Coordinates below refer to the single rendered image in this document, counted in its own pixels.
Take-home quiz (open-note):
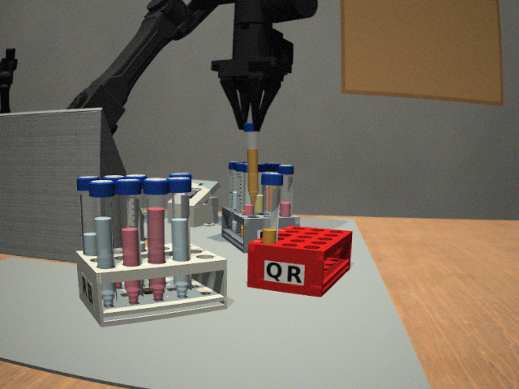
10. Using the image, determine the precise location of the red test tube rack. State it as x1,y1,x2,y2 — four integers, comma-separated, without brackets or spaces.
247,226,353,297

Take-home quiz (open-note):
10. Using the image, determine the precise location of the white test tube rack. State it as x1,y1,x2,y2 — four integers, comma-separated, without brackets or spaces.
76,244,227,327

